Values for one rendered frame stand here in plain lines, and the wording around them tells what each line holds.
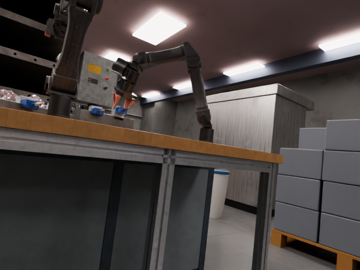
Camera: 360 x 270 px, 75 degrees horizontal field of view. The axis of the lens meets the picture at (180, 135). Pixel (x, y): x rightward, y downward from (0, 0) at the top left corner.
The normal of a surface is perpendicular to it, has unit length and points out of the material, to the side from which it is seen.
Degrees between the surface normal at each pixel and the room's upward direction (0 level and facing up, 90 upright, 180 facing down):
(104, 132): 90
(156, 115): 90
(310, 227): 90
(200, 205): 90
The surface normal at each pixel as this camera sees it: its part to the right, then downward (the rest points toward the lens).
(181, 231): 0.62, 0.01
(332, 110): -0.80, -0.15
